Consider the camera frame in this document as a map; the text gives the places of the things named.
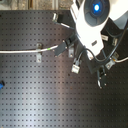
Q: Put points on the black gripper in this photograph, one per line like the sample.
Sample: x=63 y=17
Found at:
x=93 y=65

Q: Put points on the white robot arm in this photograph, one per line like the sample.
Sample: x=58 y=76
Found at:
x=90 y=18

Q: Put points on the metal cable clip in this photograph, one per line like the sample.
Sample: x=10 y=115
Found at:
x=71 y=52
x=39 y=53

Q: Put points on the metal clip top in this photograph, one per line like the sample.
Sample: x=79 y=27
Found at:
x=55 y=18

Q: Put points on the black perforated breadboard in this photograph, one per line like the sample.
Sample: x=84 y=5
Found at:
x=49 y=94

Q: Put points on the metal cable clip left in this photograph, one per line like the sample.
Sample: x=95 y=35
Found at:
x=39 y=53

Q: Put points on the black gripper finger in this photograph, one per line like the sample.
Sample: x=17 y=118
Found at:
x=64 y=45

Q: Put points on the metal cable clip middle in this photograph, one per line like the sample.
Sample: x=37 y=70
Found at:
x=71 y=52

